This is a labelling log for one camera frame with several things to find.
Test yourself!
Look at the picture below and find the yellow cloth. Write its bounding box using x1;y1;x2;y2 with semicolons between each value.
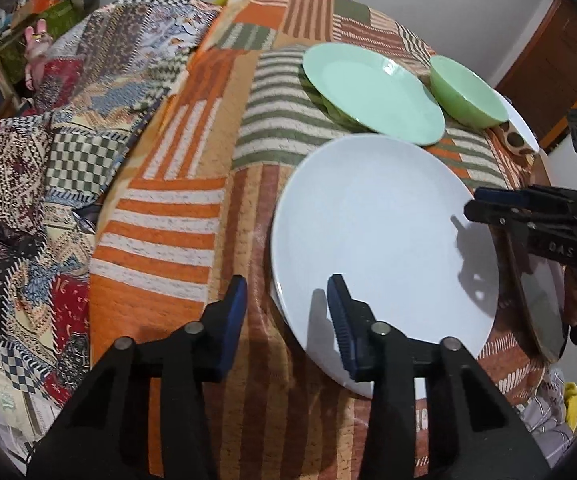
563;382;577;431

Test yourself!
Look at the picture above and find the green bowl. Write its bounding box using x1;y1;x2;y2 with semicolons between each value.
428;55;511;130

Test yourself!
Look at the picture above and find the orange striped patchwork tablecloth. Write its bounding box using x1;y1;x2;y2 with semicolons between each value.
88;0;551;480

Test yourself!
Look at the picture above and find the pink rabbit toy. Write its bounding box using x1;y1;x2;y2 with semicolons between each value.
23;19;54;91

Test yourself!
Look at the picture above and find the white bowl with brown spots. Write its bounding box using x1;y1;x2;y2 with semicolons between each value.
498;95;540;157

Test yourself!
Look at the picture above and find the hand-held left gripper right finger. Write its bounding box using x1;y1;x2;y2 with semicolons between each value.
327;274;551;480

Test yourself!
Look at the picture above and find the large white plate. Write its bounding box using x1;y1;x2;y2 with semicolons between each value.
270;132;500;401

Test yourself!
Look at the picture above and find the patterned patchwork blanket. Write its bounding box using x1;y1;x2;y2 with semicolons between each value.
0;0;224;411

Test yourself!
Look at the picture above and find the orange cardboard box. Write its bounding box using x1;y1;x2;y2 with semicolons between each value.
11;0;64;28

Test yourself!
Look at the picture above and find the brown wooden door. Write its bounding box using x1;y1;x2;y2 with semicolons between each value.
493;0;577;148

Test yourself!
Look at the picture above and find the person's right hand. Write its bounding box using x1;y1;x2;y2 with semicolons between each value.
565;265;577;329

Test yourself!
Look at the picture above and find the white checked cloth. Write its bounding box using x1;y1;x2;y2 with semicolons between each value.
523;367;576;433

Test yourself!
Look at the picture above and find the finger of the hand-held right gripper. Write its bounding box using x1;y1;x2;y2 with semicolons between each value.
463;200;577;263
474;185;577;211

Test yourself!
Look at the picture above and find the green cardboard box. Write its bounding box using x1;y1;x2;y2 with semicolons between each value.
0;0;86;86

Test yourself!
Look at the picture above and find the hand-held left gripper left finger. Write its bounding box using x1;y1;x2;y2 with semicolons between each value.
26;275;248;480

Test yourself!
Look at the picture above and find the green deep plate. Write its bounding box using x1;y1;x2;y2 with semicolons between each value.
301;42;446;147

